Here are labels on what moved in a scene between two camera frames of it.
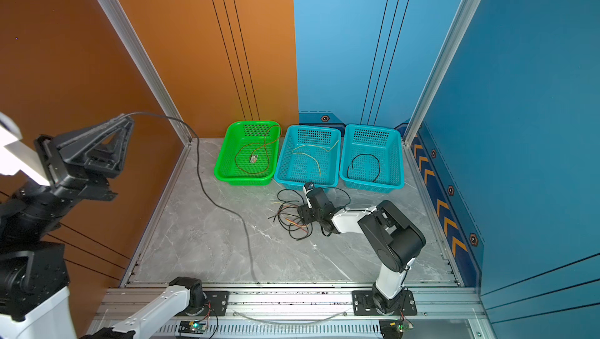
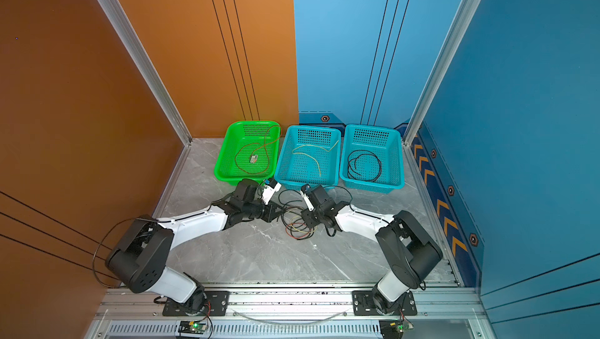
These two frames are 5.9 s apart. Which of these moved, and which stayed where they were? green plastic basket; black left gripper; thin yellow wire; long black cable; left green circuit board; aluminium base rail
Moved: long black cable; black left gripper
Stayed: green plastic basket; left green circuit board; aluminium base rail; thin yellow wire
